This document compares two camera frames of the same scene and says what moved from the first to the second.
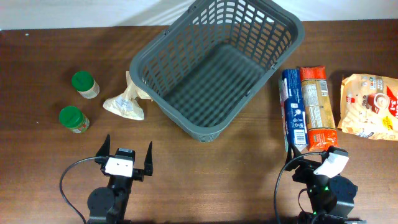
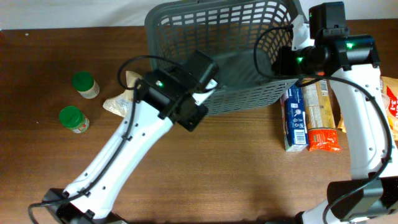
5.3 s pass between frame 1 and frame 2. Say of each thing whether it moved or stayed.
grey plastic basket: moved
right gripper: moved
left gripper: moved
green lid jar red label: stayed
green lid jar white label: stayed
